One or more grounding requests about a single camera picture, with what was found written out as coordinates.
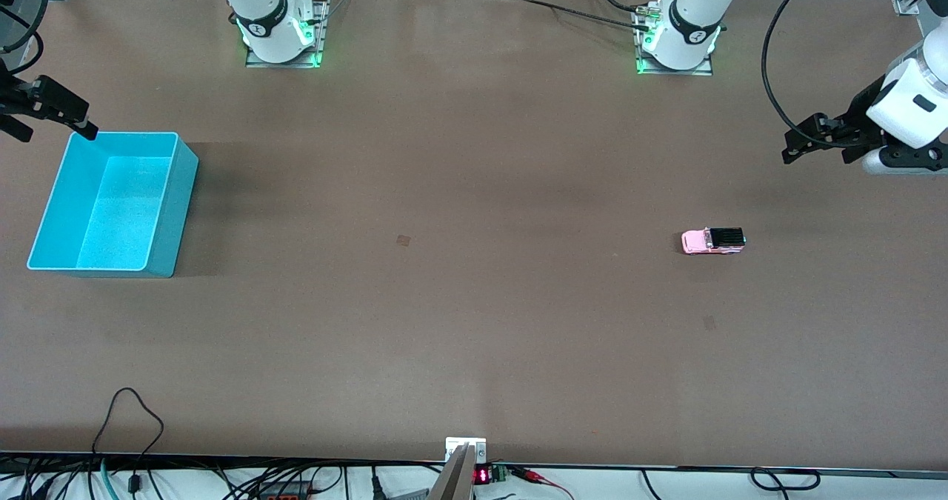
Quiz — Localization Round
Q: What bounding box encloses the teal plastic bin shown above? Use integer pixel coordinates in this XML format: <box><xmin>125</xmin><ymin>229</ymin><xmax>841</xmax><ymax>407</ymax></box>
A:
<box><xmin>27</xmin><ymin>131</ymin><xmax>199</xmax><ymax>279</ymax></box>

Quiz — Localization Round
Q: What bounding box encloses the pink jeep toy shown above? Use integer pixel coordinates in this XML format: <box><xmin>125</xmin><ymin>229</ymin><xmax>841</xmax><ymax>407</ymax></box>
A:
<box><xmin>681</xmin><ymin>227</ymin><xmax>747</xmax><ymax>256</ymax></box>

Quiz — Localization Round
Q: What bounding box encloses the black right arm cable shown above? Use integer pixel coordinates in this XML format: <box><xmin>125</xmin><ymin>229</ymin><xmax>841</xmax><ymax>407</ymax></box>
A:
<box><xmin>0</xmin><ymin>0</ymin><xmax>52</xmax><ymax>76</ymax></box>

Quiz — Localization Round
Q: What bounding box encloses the black cable to arm base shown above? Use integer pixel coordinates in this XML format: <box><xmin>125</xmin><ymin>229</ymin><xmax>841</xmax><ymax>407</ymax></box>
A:
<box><xmin>511</xmin><ymin>0</ymin><xmax>654</xmax><ymax>33</ymax></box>

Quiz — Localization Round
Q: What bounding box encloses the thin black looped cable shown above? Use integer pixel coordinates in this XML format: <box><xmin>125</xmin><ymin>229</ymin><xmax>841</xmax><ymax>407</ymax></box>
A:
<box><xmin>92</xmin><ymin>387</ymin><xmax>165</xmax><ymax>495</ymax></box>

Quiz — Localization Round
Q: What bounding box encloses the black coiled cable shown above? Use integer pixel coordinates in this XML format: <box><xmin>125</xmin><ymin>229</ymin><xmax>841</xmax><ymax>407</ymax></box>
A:
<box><xmin>750</xmin><ymin>467</ymin><xmax>821</xmax><ymax>493</ymax></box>

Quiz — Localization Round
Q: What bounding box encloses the red clip wire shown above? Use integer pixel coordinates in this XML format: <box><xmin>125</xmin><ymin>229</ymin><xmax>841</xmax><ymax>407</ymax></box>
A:
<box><xmin>511</xmin><ymin>467</ymin><xmax>575</xmax><ymax>500</ymax></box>

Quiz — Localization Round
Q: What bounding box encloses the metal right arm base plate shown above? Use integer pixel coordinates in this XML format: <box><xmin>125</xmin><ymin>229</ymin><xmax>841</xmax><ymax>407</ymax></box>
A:
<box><xmin>245</xmin><ymin>0</ymin><xmax>332</xmax><ymax>69</ymax></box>

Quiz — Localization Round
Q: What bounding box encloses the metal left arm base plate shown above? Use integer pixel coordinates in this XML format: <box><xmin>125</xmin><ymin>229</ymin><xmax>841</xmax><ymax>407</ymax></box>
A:
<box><xmin>635</xmin><ymin>4</ymin><xmax>714</xmax><ymax>76</ymax></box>

